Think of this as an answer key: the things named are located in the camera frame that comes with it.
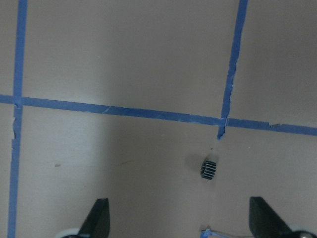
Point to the left gripper black left-cam right finger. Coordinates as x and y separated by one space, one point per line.
264 222

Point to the left gripper black left-cam left finger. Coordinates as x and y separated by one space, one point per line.
97 223

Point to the small black gear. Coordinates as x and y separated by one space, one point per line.
208 169

